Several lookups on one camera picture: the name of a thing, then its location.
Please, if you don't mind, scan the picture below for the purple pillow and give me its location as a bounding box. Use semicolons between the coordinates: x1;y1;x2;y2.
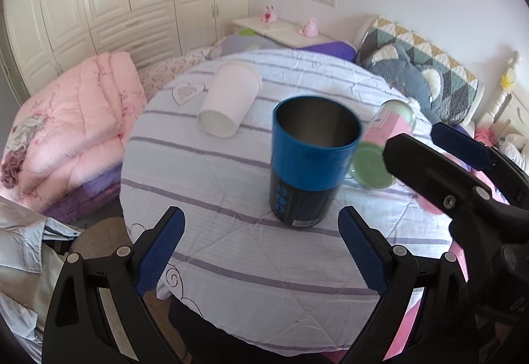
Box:
298;40;357;62

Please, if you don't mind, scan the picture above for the blue metal cup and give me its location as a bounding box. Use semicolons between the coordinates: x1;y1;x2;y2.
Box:
268;96;361;228

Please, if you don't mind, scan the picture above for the grey bear plush cushion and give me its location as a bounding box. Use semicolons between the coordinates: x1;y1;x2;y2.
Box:
364;42;445;120

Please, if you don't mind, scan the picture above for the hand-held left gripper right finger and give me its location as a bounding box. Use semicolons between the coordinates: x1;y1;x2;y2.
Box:
338;206;469;364

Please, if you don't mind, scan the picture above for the cream nightstand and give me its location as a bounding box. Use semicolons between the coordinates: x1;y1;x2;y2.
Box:
231;14;331;50

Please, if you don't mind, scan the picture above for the grey shirt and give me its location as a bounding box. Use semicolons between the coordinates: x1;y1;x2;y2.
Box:
0;196;83;348

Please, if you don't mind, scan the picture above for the folded pink quilt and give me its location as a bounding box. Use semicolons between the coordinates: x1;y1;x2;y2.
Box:
0;52;148;213

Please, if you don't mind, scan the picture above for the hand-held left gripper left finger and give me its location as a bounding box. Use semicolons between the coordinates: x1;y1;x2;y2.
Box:
41;206;186;364

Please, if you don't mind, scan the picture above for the round table with striped cloth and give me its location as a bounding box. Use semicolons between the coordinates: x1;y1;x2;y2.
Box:
119;49;455;352

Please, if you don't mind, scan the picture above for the heart print bed sheet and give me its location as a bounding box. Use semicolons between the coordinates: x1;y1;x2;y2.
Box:
136;47;224;100

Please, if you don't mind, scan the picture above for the patterned triangle pillow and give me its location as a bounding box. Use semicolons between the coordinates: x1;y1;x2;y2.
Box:
355;17;485;125

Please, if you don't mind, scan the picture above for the grey pillow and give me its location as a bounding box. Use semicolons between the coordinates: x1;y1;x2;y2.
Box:
207;33;286;59

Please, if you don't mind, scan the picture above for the cream headboard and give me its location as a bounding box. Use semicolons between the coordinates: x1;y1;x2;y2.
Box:
354;14;380;48

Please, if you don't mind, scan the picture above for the white bed post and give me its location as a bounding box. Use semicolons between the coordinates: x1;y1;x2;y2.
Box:
475;50;529;137

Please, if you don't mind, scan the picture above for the white paper cup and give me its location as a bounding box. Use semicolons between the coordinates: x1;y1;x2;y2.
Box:
197;61;264;138

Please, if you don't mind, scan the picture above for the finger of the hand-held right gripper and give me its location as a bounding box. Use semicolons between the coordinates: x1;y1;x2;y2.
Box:
430;122;529;206
382;132;511;232

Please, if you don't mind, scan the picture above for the pink cup with green lid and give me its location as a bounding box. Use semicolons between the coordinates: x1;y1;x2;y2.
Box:
347;99;415;191

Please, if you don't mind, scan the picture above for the purple blanket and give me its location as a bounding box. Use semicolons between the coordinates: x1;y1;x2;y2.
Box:
41;165;125;224

